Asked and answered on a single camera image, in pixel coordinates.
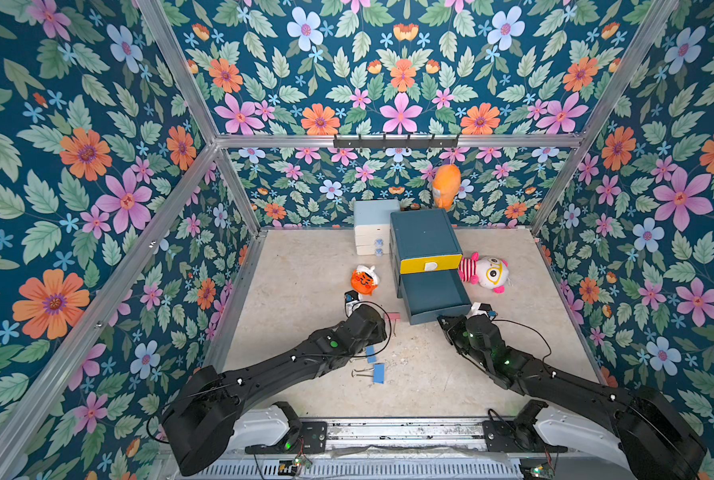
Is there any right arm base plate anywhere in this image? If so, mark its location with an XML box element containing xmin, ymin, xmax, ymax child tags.
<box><xmin>482</xmin><ymin>399</ymin><xmax>569</xmax><ymax>453</ymax></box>

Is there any light blue small drawer unit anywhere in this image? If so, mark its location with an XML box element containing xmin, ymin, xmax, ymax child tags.
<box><xmin>354</xmin><ymin>199</ymin><xmax>400</xmax><ymax>256</ymax></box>

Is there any yellow top drawer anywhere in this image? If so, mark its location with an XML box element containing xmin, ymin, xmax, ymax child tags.
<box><xmin>399</xmin><ymin>253</ymin><xmax>463</xmax><ymax>275</ymax></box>

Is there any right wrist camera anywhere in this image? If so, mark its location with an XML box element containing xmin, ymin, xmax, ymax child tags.
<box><xmin>466</xmin><ymin>302</ymin><xmax>495</xmax><ymax>318</ymax></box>

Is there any white pink striped plush toy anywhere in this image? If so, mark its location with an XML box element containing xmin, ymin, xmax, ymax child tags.
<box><xmin>458</xmin><ymin>252</ymin><xmax>510</xmax><ymax>294</ymax></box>

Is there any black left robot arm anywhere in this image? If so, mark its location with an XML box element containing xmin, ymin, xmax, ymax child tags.
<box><xmin>159</xmin><ymin>303</ymin><xmax>392</xmax><ymax>476</ymax></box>

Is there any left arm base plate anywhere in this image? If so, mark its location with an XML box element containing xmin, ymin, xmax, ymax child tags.
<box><xmin>244</xmin><ymin>401</ymin><xmax>328</xmax><ymax>455</ymax></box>

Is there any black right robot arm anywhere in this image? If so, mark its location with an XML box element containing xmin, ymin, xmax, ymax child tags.
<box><xmin>438</xmin><ymin>314</ymin><xmax>707</xmax><ymax>479</ymax></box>

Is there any black hook rail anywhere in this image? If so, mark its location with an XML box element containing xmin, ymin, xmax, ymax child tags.
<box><xmin>333</xmin><ymin>134</ymin><xmax>460</xmax><ymax>150</ymax></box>

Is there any teal drawer cabinet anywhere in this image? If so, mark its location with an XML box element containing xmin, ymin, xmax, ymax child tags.
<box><xmin>390</xmin><ymin>208</ymin><xmax>463</xmax><ymax>298</ymax></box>

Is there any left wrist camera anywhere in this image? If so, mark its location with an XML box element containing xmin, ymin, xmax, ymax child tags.
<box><xmin>344</xmin><ymin>290</ymin><xmax>361</xmax><ymax>317</ymax></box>

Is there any orange plush toy on wall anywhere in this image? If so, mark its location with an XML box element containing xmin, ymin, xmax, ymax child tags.
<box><xmin>431</xmin><ymin>164</ymin><xmax>461</xmax><ymax>211</ymax></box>

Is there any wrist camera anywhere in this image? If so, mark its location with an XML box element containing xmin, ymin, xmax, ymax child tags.
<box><xmin>466</xmin><ymin>302</ymin><xmax>495</xmax><ymax>318</ymax></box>
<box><xmin>344</xmin><ymin>290</ymin><xmax>361</xmax><ymax>317</ymax></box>

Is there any blue binder clip bottom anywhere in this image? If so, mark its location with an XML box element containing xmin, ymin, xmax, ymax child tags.
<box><xmin>351</xmin><ymin>363</ymin><xmax>386</xmax><ymax>384</ymax></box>

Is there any teal drawer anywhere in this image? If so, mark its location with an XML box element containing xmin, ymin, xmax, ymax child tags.
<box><xmin>398</xmin><ymin>270</ymin><xmax>472</xmax><ymax>325</ymax></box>

